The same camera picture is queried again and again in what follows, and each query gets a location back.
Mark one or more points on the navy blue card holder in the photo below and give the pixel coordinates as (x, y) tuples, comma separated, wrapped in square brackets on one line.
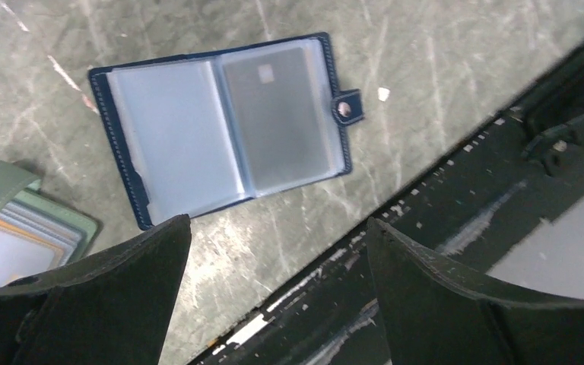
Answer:
[(173, 134)]

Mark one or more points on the grey card in holder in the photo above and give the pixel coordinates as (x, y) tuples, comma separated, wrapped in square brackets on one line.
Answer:
[(278, 119)]

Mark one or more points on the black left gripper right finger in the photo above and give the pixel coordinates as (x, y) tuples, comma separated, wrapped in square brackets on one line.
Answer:
[(438, 311)]

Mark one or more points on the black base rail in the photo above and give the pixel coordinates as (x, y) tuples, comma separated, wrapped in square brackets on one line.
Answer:
[(511, 183)]

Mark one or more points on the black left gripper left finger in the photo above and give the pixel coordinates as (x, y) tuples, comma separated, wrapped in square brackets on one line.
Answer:
[(112, 307)]

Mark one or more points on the green open card holder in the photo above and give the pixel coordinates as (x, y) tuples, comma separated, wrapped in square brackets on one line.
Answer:
[(36, 233)]

